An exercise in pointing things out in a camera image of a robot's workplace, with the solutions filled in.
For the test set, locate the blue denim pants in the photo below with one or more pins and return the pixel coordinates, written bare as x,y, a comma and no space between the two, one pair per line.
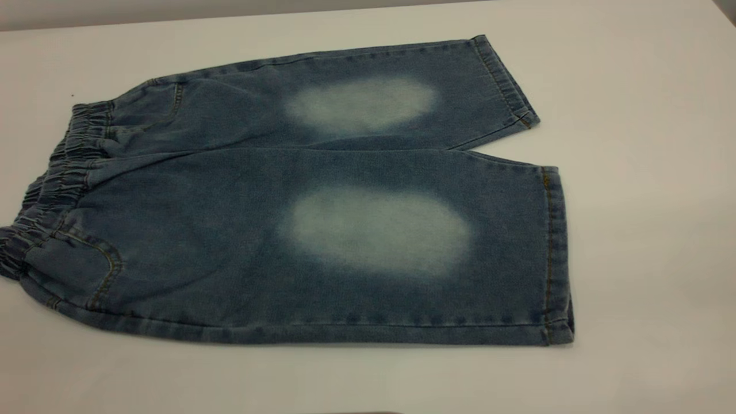
241,230

